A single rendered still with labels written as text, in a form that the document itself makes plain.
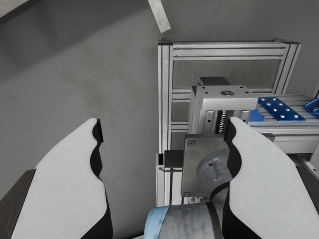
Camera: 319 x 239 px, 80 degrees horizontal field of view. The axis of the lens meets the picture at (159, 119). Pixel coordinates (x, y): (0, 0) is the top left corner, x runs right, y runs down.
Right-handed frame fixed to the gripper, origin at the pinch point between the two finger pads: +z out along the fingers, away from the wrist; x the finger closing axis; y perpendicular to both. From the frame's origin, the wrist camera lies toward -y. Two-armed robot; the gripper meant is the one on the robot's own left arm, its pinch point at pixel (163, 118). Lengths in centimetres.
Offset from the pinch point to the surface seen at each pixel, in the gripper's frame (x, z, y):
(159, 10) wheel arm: 0, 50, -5
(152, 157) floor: -7, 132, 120
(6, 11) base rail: -49, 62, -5
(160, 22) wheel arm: 1, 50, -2
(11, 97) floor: -118, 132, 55
